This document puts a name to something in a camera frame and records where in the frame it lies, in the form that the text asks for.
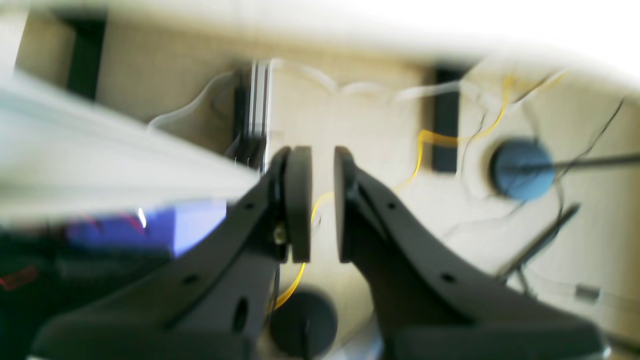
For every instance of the aluminium frame post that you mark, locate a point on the aluminium frame post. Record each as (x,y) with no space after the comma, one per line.
(252,110)

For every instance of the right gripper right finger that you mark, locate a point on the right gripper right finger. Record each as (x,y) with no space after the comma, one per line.
(430,304)

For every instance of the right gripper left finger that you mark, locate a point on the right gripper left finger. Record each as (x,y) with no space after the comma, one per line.
(210,303)

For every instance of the blue round floor object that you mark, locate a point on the blue round floor object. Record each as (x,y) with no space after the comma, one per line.
(520,169)

